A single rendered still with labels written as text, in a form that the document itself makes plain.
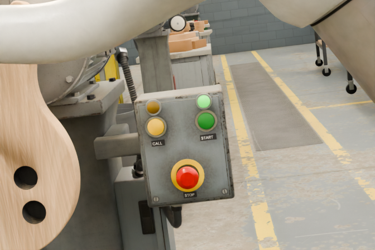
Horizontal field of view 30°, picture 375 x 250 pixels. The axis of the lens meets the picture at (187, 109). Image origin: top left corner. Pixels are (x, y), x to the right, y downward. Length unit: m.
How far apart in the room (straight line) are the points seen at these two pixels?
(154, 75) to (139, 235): 3.24
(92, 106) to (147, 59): 3.36
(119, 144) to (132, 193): 0.16
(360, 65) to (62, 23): 0.31
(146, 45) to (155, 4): 4.03
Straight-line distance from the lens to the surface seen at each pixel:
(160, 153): 1.26
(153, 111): 1.24
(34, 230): 1.14
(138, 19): 0.67
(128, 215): 1.51
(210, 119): 1.24
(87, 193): 1.47
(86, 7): 0.68
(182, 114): 1.24
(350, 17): 0.49
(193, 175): 1.24
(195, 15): 10.51
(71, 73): 1.28
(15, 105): 1.11
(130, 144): 1.36
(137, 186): 1.49
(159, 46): 4.69
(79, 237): 1.50
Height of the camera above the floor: 1.28
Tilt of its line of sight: 9 degrees down
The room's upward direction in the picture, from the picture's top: 7 degrees counter-clockwise
